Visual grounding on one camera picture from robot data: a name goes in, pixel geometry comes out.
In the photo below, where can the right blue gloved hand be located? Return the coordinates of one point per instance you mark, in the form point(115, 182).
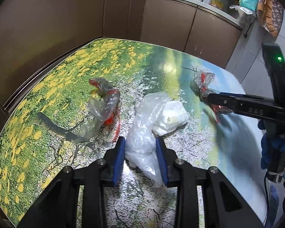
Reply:
point(273, 150)

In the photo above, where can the brown kitchen cabinets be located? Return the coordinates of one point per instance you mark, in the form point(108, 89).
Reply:
point(35, 33)

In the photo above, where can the flower landscape table mat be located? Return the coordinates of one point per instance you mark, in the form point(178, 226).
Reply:
point(42, 135)

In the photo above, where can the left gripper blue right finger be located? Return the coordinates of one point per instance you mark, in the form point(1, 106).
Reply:
point(161, 152)

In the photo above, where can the clear bag red handles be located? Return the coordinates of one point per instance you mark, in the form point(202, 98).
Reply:
point(102, 111)
point(199, 84)

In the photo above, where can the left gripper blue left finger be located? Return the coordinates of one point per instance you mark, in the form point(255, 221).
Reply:
point(119, 155)

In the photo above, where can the white plastic bag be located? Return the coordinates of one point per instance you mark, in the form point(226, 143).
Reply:
point(140, 141)

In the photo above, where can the yellow food container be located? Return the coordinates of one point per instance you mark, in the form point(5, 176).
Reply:
point(217, 4)

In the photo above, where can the orange floral apron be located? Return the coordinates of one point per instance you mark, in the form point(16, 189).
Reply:
point(270, 15)

